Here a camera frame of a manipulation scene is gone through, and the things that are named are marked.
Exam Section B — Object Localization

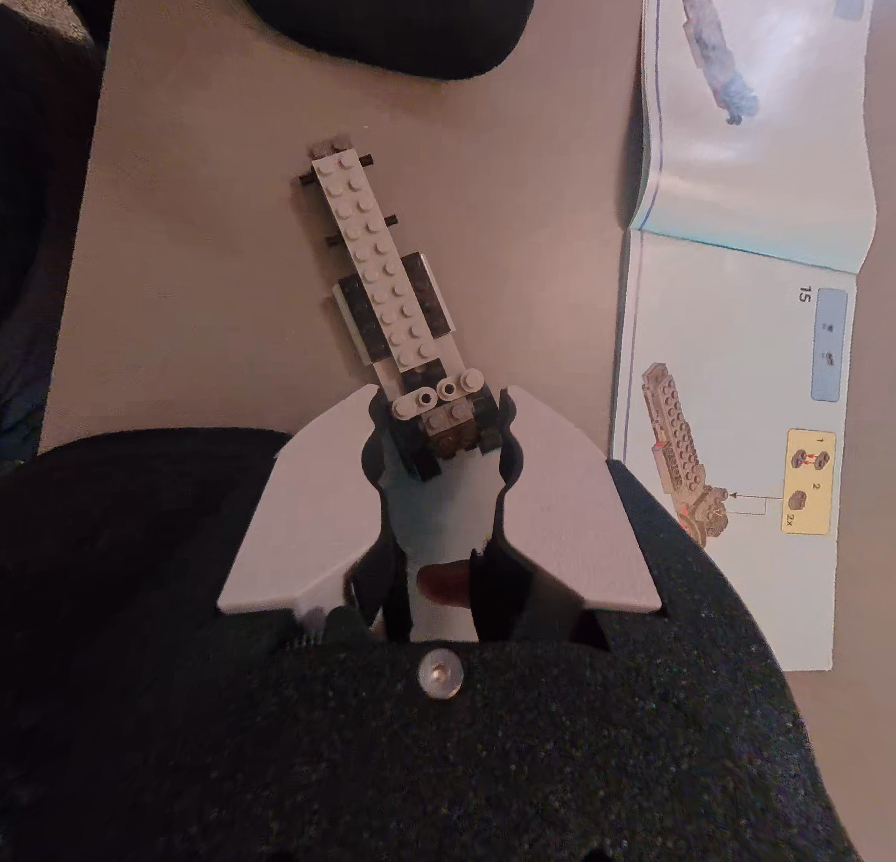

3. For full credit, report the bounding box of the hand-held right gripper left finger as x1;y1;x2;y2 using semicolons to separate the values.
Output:
216;383;414;642

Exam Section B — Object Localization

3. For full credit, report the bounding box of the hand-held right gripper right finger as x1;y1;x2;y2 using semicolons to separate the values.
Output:
468;385;665;642

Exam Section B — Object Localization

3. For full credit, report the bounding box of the instruction booklet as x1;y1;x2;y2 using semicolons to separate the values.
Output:
609;0;879;673

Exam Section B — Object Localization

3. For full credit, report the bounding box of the grey toy brick model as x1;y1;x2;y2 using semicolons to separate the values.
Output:
294;134;506;485

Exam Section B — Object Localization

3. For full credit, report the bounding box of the grey desk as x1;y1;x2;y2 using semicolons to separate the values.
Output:
38;0;896;862

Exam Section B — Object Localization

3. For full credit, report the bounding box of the person's right hand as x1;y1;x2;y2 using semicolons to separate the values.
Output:
416;561;470;605

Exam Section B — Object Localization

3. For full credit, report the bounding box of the black mesh cushion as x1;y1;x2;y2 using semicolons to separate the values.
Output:
227;0;543;81

